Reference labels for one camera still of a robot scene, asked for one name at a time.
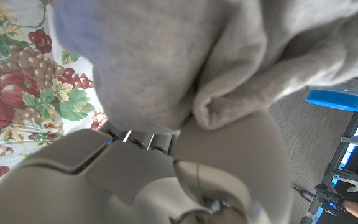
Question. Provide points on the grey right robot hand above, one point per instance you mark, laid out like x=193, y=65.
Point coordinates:
x=104, y=186

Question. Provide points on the person's white gloved hand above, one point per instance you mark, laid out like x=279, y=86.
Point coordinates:
x=357, y=183

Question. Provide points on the grey shirt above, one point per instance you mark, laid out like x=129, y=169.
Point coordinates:
x=166, y=62

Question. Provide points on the tennis ball can blue lid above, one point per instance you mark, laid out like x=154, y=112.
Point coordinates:
x=334, y=99

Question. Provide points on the dark textured door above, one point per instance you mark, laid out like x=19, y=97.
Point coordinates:
x=309, y=146

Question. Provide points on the floral fruit print backdrop cloth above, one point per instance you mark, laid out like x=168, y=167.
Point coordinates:
x=26, y=93

